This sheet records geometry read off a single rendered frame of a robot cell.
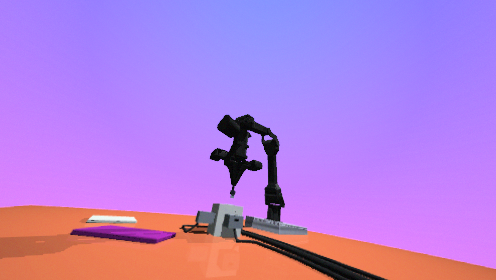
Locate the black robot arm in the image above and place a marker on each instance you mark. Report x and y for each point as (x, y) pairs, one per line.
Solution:
(239, 129)

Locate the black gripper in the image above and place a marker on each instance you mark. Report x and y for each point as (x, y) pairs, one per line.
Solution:
(236, 162)

